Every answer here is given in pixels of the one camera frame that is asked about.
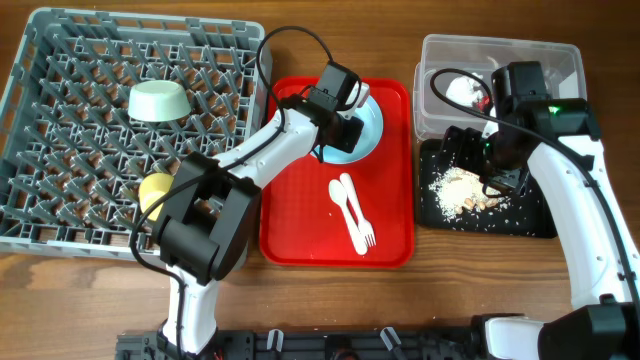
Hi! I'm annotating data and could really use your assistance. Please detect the white plastic spoon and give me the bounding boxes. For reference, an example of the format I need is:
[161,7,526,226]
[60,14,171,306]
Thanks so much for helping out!
[329,179,368,255]

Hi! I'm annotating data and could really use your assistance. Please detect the grey dishwasher rack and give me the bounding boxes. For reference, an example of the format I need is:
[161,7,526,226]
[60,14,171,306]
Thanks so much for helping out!
[1,8,272,260]

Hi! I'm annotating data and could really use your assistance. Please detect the clear plastic bin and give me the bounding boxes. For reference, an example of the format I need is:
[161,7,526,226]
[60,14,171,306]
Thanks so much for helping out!
[413,34,587,141]

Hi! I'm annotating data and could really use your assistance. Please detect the red snack wrapper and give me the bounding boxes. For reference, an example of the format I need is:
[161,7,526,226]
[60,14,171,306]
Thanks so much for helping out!
[474,96,493,113]

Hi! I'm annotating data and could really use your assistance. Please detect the food scraps rice and nuts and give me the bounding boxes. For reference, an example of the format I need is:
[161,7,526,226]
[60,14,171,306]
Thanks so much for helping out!
[428,167,509,222]

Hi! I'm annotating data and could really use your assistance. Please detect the green saucer plate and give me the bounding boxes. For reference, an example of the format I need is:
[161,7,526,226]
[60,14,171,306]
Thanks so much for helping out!
[127,80,192,123]

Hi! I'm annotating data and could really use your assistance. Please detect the white napkin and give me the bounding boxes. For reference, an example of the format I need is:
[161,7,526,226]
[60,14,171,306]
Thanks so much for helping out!
[445,75,487,107]

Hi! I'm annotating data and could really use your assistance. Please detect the yellow cup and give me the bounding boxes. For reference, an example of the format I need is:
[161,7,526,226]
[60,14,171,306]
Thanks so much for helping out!
[138,173,174,212]

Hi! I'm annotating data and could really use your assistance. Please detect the white plastic fork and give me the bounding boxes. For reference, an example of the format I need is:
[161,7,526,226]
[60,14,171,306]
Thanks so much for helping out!
[339,173,376,247]

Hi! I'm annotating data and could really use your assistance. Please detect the red plastic tray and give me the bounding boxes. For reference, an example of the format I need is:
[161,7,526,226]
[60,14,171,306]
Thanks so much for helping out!
[259,78,415,268]

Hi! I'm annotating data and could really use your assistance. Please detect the black tray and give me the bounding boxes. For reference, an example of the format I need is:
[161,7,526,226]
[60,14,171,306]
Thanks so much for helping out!
[416,139,557,238]

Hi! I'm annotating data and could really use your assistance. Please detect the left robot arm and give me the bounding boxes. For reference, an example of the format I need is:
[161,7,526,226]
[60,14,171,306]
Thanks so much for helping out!
[141,94,364,359]

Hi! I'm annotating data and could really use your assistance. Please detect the large light blue plate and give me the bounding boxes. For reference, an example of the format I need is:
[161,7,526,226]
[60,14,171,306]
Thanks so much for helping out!
[323,95,384,165]

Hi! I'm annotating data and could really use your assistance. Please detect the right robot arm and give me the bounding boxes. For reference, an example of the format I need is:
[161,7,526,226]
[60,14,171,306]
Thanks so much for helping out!
[457,95,639,359]

